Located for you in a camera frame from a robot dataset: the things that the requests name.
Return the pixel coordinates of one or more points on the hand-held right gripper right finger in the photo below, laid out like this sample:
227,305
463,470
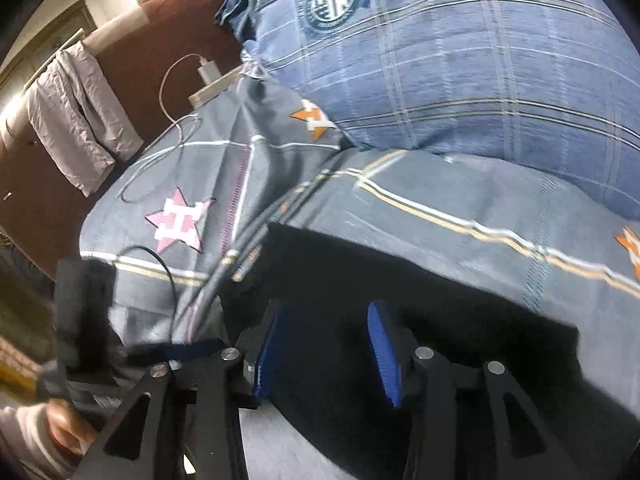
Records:
385,355

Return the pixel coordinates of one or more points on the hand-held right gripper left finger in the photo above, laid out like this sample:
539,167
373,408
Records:
267,355

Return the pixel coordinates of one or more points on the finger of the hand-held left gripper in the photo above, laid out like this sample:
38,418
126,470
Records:
190,349

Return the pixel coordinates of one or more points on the black pants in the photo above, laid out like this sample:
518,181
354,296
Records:
450,310

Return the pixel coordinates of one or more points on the person's left forearm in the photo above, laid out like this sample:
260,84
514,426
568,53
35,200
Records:
25,440

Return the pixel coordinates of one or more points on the person's left hand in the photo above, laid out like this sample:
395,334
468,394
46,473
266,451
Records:
70,430

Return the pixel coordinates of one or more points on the grey star print bed sheet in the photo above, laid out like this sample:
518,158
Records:
450,195

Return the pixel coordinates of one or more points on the grey hanging shorts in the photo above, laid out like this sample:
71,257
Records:
75,125

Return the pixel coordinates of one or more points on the white power strip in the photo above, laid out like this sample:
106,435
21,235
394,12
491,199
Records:
211,94

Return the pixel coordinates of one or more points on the white charger plug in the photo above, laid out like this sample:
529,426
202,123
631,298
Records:
208,72

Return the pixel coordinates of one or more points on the brown bed headboard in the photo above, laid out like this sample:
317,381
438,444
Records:
145,45

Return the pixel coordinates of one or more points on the blue plaid pillow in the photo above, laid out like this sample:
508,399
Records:
450,85

